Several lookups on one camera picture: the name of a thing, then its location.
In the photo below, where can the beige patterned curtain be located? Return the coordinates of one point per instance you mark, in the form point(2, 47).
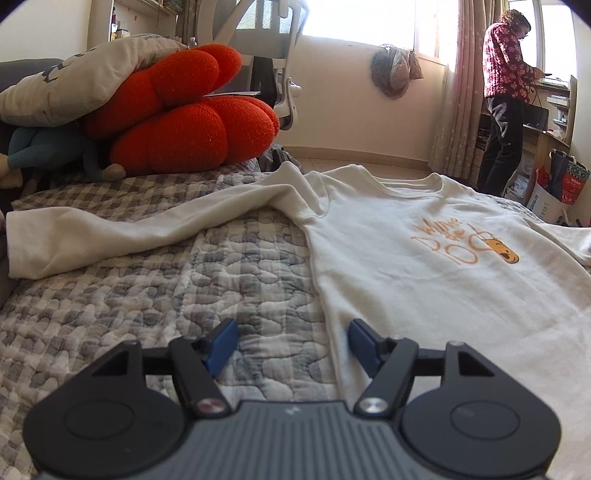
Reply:
point(466, 115)

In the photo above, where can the black handbag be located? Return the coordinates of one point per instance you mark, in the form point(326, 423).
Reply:
point(535, 117)

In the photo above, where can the blue plush toy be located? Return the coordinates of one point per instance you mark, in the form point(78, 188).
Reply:
point(41, 147)

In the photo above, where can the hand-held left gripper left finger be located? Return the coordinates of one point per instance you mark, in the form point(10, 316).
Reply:
point(221, 347)

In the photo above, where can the grey checked quilted blanket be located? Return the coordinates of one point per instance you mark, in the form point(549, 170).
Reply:
point(161, 286)

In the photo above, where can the dark blue shopping bag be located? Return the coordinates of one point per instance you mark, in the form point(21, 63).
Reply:
point(570, 177)

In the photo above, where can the beige printed pillow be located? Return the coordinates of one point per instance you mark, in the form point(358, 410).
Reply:
point(69, 83)

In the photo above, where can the white paper shopping bag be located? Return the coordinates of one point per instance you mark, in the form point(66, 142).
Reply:
point(547, 203)

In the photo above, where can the red pumpkin cushion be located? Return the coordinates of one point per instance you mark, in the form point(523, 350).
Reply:
point(184, 138)

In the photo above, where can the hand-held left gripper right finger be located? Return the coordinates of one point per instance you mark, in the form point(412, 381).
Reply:
point(362, 347)

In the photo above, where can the white printed sweatshirt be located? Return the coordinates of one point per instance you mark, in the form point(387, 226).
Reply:
point(415, 300)

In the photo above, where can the wooden bookcase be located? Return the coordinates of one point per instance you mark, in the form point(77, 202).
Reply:
point(482, 134)

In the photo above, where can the wooden desk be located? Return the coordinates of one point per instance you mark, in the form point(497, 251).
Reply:
point(538, 141)

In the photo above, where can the white mesh office chair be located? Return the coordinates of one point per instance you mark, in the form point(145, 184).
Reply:
point(272, 37)

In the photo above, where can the white bookshelf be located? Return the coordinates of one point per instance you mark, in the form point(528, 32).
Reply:
point(138, 18)

